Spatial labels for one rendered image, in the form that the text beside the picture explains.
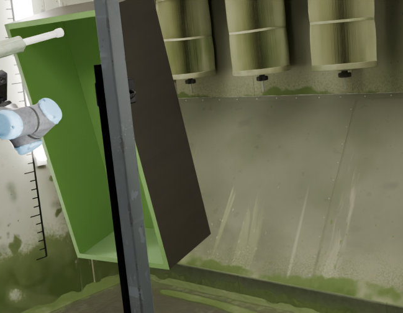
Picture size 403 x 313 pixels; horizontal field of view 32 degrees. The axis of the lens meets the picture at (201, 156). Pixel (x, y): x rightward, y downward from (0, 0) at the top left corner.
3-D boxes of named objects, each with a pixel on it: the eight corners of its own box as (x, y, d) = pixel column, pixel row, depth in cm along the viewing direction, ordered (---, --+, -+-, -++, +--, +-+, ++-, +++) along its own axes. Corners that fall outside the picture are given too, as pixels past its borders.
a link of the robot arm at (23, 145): (49, 139, 238) (33, 154, 243) (29, 109, 239) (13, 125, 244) (31, 145, 230) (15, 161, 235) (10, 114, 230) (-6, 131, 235)
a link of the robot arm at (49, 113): (46, 122, 221) (24, 143, 228) (69, 117, 231) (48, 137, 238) (31, 97, 223) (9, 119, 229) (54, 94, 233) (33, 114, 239)
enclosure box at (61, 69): (121, 225, 381) (58, 7, 343) (211, 233, 345) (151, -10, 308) (77, 257, 355) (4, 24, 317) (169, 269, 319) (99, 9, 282)
